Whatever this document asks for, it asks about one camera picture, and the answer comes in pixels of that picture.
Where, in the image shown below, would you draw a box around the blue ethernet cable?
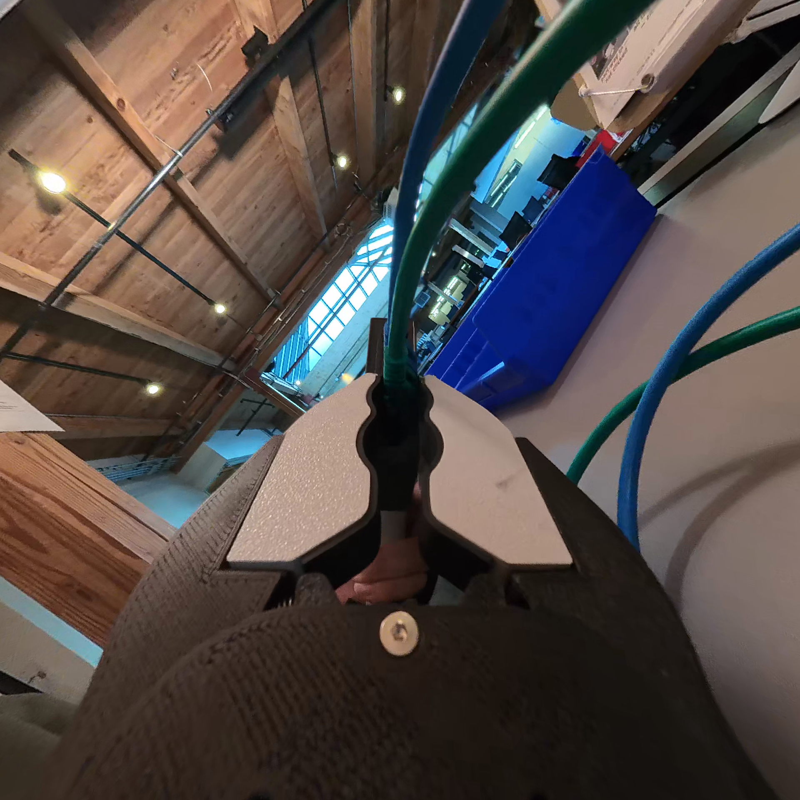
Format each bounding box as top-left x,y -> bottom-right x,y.
387,0 -> 800,551

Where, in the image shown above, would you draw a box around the white paper sheet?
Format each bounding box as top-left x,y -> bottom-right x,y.
0,380 -> 65,434

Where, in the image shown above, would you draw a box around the green ethernet cable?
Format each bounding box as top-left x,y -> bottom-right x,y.
381,0 -> 800,483

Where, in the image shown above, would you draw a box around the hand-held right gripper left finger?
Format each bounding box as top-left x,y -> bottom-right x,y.
226,373 -> 382,583

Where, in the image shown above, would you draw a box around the blue plastic bin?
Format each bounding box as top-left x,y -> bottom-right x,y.
431,147 -> 658,411

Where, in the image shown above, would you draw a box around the person's left hand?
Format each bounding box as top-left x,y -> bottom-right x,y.
337,536 -> 432,604

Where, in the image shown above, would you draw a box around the metal ceiling pipe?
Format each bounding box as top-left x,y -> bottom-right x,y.
0,0 -> 351,357

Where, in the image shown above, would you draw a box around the ceiling spotlights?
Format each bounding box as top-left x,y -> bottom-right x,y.
34,84 -> 408,398

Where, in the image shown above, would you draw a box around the black network switch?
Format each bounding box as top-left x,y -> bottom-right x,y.
367,317 -> 426,513

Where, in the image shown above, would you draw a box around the wooden post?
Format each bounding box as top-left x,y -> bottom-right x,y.
0,431 -> 179,648

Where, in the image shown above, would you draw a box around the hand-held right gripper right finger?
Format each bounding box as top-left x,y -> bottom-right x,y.
419,374 -> 573,586

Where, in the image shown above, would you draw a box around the person's olive clothing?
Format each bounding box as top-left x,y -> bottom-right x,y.
0,687 -> 86,800

